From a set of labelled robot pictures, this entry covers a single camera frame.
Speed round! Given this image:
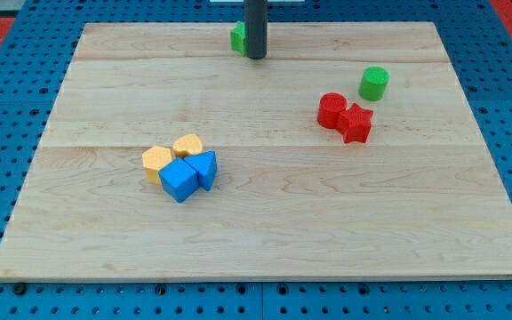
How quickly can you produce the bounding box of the yellow half-round block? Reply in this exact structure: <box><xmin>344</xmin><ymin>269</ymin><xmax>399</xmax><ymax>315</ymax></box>
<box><xmin>172</xmin><ymin>133</ymin><xmax>204</xmax><ymax>157</ymax></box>

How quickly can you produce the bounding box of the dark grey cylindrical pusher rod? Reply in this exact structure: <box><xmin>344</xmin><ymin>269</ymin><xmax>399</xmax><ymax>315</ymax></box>
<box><xmin>244</xmin><ymin>0</ymin><xmax>268</xmax><ymax>60</ymax></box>

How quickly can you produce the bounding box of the yellow hexagon block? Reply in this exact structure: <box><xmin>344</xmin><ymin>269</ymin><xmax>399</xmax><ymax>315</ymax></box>
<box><xmin>141</xmin><ymin>146</ymin><xmax>174</xmax><ymax>185</ymax></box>

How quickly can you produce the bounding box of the light wooden board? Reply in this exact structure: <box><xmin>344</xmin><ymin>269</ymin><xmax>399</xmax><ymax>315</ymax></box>
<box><xmin>0</xmin><ymin>22</ymin><xmax>512</xmax><ymax>283</ymax></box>

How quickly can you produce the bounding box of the blue triangle block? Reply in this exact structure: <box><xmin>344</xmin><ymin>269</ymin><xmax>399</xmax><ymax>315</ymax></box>
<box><xmin>184</xmin><ymin>150</ymin><xmax>218</xmax><ymax>191</ymax></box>

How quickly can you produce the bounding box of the green star block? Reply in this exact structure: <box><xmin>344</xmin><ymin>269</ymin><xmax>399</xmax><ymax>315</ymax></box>
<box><xmin>229</xmin><ymin>21</ymin><xmax>247</xmax><ymax>56</ymax></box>

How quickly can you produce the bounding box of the red star block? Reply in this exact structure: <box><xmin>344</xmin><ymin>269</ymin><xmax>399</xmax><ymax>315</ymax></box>
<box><xmin>336</xmin><ymin>103</ymin><xmax>373</xmax><ymax>144</ymax></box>

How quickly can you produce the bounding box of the red cylinder block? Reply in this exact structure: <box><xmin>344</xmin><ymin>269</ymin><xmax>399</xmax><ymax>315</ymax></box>
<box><xmin>316</xmin><ymin>92</ymin><xmax>348</xmax><ymax>129</ymax></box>

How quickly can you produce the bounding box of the green cylinder block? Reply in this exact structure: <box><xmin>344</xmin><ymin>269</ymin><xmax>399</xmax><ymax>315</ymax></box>
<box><xmin>358</xmin><ymin>66</ymin><xmax>389</xmax><ymax>101</ymax></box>

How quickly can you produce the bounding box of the blue cube block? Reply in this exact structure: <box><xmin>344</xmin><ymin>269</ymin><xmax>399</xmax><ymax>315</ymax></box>
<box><xmin>158</xmin><ymin>158</ymin><xmax>199</xmax><ymax>203</ymax></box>

